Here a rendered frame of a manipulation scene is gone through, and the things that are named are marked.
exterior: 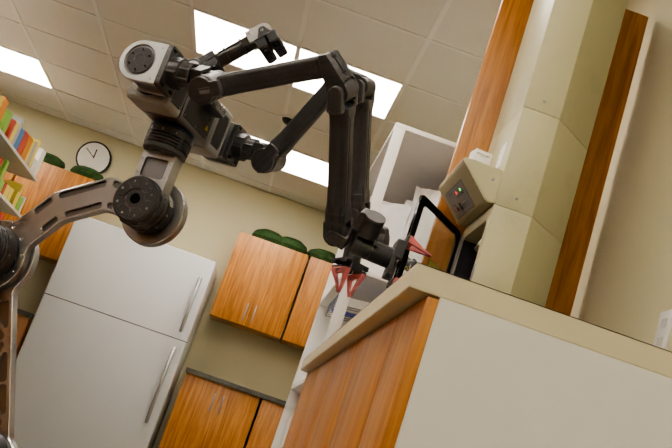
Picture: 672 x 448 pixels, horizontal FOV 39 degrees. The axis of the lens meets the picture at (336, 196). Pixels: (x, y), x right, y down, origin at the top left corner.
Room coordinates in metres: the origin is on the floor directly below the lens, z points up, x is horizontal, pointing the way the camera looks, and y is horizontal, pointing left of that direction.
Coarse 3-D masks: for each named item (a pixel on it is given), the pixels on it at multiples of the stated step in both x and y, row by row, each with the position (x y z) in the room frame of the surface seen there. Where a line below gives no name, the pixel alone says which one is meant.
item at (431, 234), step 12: (432, 216) 2.58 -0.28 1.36; (420, 228) 2.54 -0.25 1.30; (432, 228) 2.60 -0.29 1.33; (444, 228) 2.66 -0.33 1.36; (420, 240) 2.56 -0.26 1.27; (432, 240) 2.62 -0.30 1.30; (444, 240) 2.68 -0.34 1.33; (432, 252) 2.63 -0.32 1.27; (444, 252) 2.69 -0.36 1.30; (432, 264) 2.65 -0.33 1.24; (444, 264) 2.71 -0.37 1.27
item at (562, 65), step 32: (544, 0) 2.59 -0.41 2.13; (576, 0) 2.45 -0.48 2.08; (608, 0) 2.51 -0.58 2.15; (544, 32) 2.45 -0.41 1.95; (576, 32) 2.45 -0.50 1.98; (608, 32) 2.55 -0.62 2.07; (544, 64) 2.45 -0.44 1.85; (576, 64) 2.45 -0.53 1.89; (608, 64) 2.58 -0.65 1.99; (512, 96) 2.64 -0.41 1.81; (544, 96) 2.45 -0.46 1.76; (576, 96) 2.49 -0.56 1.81; (576, 128) 2.52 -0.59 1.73
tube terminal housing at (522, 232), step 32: (512, 128) 2.50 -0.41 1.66; (544, 128) 2.45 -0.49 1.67; (512, 160) 2.45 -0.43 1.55; (544, 160) 2.45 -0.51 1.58; (576, 160) 2.56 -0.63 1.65; (512, 192) 2.45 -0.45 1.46; (544, 192) 2.47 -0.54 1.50; (480, 224) 2.55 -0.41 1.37; (512, 224) 2.45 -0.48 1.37; (544, 224) 2.50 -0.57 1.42; (480, 256) 2.45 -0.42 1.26; (512, 256) 2.45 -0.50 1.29; (544, 256) 2.54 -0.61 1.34; (512, 288) 2.45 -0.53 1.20; (544, 288) 2.57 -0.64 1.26
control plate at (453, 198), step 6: (456, 186) 2.60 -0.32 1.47; (462, 186) 2.55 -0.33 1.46; (450, 192) 2.67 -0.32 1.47; (462, 192) 2.58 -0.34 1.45; (450, 198) 2.70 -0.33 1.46; (456, 198) 2.65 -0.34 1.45; (462, 198) 2.60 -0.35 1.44; (468, 198) 2.56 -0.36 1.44; (450, 204) 2.72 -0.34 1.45; (456, 204) 2.67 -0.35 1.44; (468, 204) 2.58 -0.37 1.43; (456, 210) 2.70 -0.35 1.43; (468, 210) 2.61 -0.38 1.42; (456, 216) 2.73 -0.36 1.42
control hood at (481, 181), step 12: (456, 168) 2.53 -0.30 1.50; (468, 168) 2.45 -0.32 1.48; (480, 168) 2.44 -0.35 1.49; (492, 168) 2.44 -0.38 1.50; (444, 180) 2.68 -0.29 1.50; (456, 180) 2.58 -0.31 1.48; (468, 180) 2.49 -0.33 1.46; (480, 180) 2.44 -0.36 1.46; (492, 180) 2.44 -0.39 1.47; (444, 192) 2.72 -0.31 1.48; (468, 192) 2.54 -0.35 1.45; (480, 192) 2.45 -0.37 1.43; (492, 192) 2.44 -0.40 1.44; (480, 204) 2.50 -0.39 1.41; (468, 216) 2.64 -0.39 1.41
